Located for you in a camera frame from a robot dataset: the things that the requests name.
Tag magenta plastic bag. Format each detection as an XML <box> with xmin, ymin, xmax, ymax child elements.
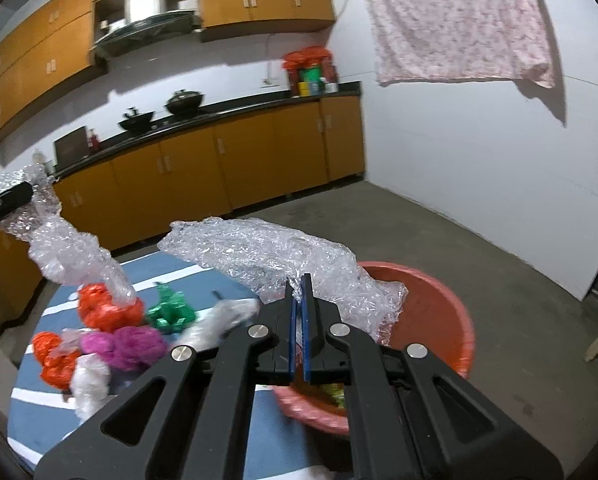
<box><xmin>81</xmin><ymin>326</ymin><xmax>166</xmax><ymax>372</ymax></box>

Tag steel range hood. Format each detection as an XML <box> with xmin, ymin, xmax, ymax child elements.
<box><xmin>91</xmin><ymin>0</ymin><xmax>203</xmax><ymax>58</ymax></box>

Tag black wok with lid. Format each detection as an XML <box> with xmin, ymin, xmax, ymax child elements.
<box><xmin>165</xmin><ymin>89</ymin><xmax>203</xmax><ymax>116</ymax></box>

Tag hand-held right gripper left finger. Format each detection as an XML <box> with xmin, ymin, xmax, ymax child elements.
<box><xmin>34</xmin><ymin>280</ymin><xmax>300</xmax><ymax>480</ymax></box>

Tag blue striped tablecloth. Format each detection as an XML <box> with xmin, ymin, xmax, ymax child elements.
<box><xmin>8</xmin><ymin>252</ymin><xmax>350</xmax><ymax>480</ymax></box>

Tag large bubble wrap sheet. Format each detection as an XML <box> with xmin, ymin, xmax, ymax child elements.
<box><xmin>157</xmin><ymin>217</ymin><xmax>409</xmax><ymax>346</ymax></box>

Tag orange plastic bag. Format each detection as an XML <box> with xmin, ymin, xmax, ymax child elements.
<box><xmin>31</xmin><ymin>331</ymin><xmax>82</xmax><ymax>388</ymax></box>
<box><xmin>76</xmin><ymin>282</ymin><xmax>146</xmax><ymax>333</ymax></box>

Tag clear plastic bag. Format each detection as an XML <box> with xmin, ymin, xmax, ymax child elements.
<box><xmin>181</xmin><ymin>297</ymin><xmax>262</xmax><ymax>351</ymax></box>

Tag white plastic bag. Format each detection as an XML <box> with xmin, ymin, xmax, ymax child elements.
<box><xmin>70</xmin><ymin>352</ymin><xmax>114</xmax><ymax>423</ymax></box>

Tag green plastic bag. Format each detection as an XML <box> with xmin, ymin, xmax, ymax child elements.
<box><xmin>146</xmin><ymin>284</ymin><xmax>197</xmax><ymax>333</ymax></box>
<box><xmin>314</xmin><ymin>382</ymin><xmax>347</xmax><ymax>408</ymax></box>

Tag pink floral cloth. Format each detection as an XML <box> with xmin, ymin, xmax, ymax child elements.
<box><xmin>355</xmin><ymin>0</ymin><xmax>557</xmax><ymax>88</ymax></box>

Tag dark cutting board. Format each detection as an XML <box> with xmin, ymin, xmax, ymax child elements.
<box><xmin>53</xmin><ymin>126</ymin><xmax>90</xmax><ymax>166</ymax></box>

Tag wooden lower cabinets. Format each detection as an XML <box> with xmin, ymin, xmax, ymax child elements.
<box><xmin>0</xmin><ymin>95</ymin><xmax>367</xmax><ymax>333</ymax></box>

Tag black countertop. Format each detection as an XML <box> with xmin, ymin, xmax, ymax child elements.
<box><xmin>44</xmin><ymin>81</ymin><xmax>362</xmax><ymax>181</ymax></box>

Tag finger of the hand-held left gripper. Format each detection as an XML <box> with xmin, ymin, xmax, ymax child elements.
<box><xmin>0</xmin><ymin>182</ymin><xmax>34</xmax><ymax>241</ymax></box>

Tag red plastic basin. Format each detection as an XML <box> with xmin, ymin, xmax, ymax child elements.
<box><xmin>271</xmin><ymin>261</ymin><xmax>476</xmax><ymax>436</ymax></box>

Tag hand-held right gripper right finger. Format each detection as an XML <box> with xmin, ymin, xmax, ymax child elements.
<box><xmin>300</xmin><ymin>273</ymin><xmax>565</xmax><ymax>480</ymax></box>

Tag green box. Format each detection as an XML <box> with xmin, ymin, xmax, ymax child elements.
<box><xmin>299</xmin><ymin>67</ymin><xmax>322</xmax><ymax>96</ymax></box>

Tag red plastic bag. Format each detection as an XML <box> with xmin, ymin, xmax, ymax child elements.
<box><xmin>282</xmin><ymin>46</ymin><xmax>334</xmax><ymax>73</ymax></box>

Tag bubble wrap piece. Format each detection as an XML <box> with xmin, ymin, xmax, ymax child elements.
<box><xmin>0</xmin><ymin>162</ymin><xmax>134</xmax><ymax>311</ymax></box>

